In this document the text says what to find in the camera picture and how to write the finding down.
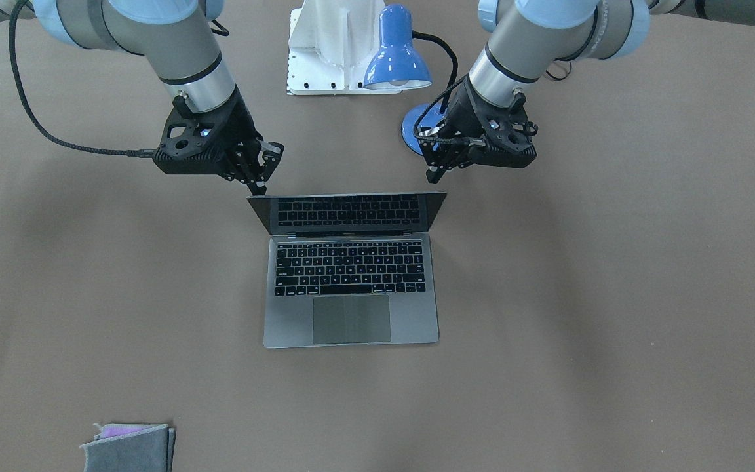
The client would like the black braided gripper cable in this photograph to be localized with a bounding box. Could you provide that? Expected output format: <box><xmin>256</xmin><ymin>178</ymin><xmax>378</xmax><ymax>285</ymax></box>
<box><xmin>8</xmin><ymin>0</ymin><xmax>155</xmax><ymax>159</ymax></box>

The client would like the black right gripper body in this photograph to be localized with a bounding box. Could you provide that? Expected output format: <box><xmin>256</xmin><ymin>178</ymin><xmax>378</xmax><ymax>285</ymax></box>
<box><xmin>210</xmin><ymin>88</ymin><xmax>267</xmax><ymax>180</ymax></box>

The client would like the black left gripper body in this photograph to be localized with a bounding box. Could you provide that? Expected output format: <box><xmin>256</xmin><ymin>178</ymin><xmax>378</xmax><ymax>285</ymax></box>
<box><xmin>427</xmin><ymin>75</ymin><xmax>490</xmax><ymax>167</ymax></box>

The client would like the grey folded cloth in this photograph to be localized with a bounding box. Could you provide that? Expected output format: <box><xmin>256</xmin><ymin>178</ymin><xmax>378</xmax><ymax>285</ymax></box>
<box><xmin>81</xmin><ymin>423</ymin><xmax>176</xmax><ymax>471</ymax></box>

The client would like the grey laptop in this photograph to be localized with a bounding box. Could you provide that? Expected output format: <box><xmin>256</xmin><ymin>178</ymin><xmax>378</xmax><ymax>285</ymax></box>
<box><xmin>248</xmin><ymin>191</ymin><xmax>447</xmax><ymax>349</ymax></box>

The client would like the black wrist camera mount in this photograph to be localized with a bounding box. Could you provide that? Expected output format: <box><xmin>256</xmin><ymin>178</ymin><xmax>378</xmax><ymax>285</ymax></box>
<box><xmin>151</xmin><ymin>95</ymin><xmax>231</xmax><ymax>180</ymax></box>

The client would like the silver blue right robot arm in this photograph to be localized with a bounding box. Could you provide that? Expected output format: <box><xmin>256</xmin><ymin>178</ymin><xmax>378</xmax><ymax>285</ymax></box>
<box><xmin>0</xmin><ymin>1</ymin><xmax>284</xmax><ymax>196</ymax></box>

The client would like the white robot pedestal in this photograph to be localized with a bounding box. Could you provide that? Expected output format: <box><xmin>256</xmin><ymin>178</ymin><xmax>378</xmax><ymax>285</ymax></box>
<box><xmin>286</xmin><ymin>1</ymin><xmax>399</xmax><ymax>96</ymax></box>

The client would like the blue desk lamp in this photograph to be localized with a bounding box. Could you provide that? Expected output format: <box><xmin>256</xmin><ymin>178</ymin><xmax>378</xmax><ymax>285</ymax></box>
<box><xmin>362</xmin><ymin>4</ymin><xmax>459</xmax><ymax>157</ymax></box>

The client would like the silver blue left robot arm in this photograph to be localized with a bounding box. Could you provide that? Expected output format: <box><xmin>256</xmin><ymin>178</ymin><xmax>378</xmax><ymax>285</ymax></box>
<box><xmin>414</xmin><ymin>1</ymin><xmax>755</xmax><ymax>184</ymax></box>

